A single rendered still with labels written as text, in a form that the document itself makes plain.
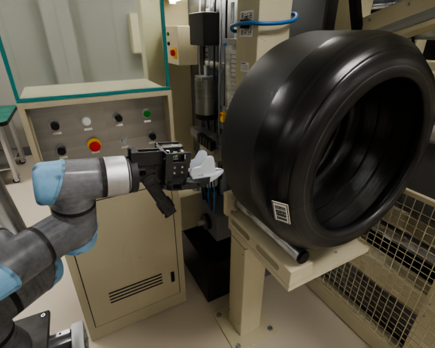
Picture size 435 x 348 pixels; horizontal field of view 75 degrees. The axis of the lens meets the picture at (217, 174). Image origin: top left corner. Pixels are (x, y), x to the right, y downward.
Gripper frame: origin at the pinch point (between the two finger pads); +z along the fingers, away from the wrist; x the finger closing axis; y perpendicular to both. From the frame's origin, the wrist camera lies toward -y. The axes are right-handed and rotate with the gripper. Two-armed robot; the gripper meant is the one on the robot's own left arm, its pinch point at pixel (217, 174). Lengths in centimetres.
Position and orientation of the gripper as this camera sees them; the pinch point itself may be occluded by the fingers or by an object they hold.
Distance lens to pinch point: 64.7
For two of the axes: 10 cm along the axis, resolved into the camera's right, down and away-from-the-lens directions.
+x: -4.8, -4.0, 7.8
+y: 1.1, -9.1, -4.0
